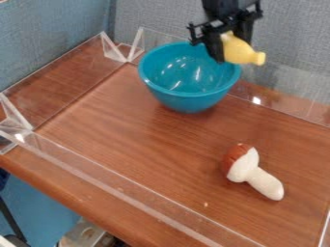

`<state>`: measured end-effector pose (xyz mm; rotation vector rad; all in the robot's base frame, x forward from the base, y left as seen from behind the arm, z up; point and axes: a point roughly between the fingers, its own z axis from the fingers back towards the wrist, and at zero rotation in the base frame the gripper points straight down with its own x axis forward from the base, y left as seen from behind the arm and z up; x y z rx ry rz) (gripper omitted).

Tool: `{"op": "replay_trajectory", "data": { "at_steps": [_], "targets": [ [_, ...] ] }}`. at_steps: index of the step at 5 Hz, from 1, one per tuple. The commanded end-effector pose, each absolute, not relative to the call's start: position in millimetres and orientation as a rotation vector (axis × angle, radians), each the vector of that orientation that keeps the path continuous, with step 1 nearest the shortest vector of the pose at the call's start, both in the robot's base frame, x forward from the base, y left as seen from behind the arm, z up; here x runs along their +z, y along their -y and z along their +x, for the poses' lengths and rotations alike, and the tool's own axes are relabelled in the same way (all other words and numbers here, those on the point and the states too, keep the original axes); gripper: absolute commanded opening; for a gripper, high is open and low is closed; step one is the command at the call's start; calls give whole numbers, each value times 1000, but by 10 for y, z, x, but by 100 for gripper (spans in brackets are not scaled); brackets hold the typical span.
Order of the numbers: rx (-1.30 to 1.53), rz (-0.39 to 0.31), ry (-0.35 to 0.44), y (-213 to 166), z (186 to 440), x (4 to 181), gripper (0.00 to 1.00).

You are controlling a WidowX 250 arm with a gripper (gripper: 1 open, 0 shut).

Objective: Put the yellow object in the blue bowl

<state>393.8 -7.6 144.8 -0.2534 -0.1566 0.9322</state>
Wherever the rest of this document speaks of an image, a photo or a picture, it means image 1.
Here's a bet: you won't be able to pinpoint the clear acrylic tray walls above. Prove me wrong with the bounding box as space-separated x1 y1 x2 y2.
0 28 330 247

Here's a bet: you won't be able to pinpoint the brown and white toy mushroom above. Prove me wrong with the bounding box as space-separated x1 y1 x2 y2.
222 143 285 201

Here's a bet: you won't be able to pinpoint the blue plastic bowl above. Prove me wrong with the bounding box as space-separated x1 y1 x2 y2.
138 41 241 113

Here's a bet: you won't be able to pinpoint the grey metal bracket under table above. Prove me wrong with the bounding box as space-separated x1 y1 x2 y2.
57 218 115 247

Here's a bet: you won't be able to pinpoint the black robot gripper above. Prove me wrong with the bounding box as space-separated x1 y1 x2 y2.
187 0 263 63

